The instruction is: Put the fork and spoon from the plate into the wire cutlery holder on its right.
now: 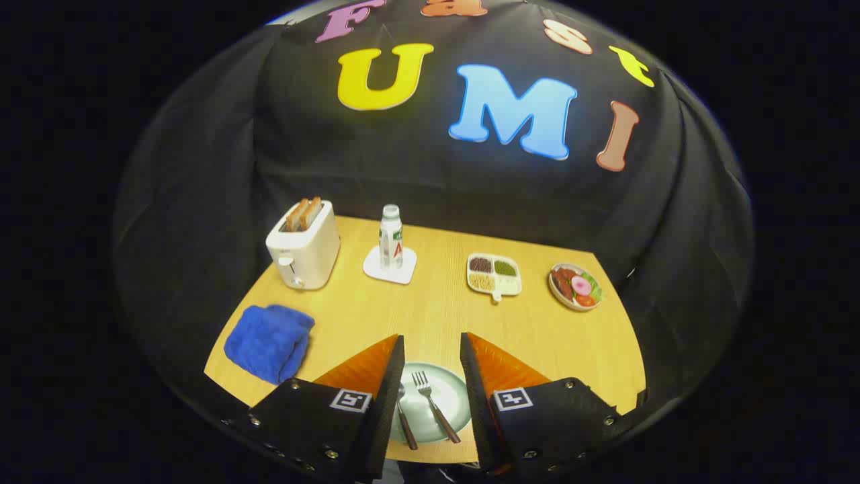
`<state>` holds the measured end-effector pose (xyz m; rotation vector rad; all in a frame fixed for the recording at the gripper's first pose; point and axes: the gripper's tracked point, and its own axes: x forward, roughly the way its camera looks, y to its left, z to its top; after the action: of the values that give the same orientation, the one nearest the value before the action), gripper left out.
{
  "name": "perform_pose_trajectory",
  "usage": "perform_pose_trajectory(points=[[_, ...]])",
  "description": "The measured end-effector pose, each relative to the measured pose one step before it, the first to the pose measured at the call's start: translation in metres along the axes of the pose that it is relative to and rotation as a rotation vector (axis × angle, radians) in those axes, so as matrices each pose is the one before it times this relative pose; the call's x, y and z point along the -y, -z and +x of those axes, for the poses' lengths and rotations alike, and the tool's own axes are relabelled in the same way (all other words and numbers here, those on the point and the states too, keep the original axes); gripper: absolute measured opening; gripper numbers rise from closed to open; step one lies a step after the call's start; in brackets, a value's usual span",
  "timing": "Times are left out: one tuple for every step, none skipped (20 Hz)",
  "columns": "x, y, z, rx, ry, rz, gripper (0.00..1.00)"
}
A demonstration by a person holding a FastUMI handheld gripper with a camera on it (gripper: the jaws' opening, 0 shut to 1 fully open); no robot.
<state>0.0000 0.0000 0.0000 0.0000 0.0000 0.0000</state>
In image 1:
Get pale green plate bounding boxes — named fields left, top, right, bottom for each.
left=390, top=362, right=472, bottom=444

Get blue towel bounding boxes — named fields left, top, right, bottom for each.
left=224, top=305, right=316, bottom=385

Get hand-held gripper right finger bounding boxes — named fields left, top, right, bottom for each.
left=460, top=331, right=636, bottom=484

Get divided dish with grains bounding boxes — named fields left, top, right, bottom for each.
left=466, top=253, right=523, bottom=304

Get white drink bottle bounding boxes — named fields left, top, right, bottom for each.
left=379, top=204, right=404, bottom=270

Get white square coaster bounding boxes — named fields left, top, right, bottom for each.
left=363, top=245, right=418, bottom=285

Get spoon with brown handle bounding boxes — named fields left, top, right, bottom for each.
left=396, top=383, right=419, bottom=451

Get plate with meat and vegetables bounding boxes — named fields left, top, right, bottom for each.
left=548, top=263, right=603, bottom=312

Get white toaster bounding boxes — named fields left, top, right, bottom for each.
left=265, top=200, right=341, bottom=291

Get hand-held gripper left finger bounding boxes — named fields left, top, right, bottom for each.
left=220, top=334, right=406, bottom=484

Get fork with brown handle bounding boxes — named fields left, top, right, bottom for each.
left=412, top=370, right=462, bottom=444

